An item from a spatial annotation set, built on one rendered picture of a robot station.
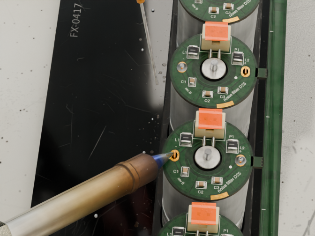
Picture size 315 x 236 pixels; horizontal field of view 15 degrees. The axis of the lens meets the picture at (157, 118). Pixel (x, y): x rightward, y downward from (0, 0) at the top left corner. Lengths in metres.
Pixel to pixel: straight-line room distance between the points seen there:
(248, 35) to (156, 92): 0.05
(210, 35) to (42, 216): 0.08
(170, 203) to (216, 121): 0.03
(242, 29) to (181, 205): 0.06
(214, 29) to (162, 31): 0.07
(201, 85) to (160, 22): 0.07
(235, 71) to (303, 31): 0.09
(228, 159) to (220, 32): 0.04
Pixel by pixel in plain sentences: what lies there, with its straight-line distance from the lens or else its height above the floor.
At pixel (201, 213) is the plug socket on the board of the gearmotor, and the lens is 0.31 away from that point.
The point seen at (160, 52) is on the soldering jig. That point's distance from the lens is 0.40.
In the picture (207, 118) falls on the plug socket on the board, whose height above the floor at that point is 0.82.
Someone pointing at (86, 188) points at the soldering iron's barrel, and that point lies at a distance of 0.30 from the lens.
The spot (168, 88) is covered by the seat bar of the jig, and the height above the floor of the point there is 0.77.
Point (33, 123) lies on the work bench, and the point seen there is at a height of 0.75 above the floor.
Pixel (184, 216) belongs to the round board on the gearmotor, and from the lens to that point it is 0.32.
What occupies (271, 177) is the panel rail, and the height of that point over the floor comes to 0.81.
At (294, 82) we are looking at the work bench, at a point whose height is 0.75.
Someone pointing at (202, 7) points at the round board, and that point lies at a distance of 0.35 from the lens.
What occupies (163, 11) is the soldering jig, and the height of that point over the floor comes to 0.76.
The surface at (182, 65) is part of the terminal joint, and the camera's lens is 0.34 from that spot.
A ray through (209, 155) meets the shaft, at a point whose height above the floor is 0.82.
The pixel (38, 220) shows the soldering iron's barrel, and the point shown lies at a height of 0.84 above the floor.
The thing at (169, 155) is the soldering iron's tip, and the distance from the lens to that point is 0.32.
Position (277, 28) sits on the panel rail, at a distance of 0.35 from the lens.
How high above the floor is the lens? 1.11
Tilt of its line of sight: 62 degrees down
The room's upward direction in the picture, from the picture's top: straight up
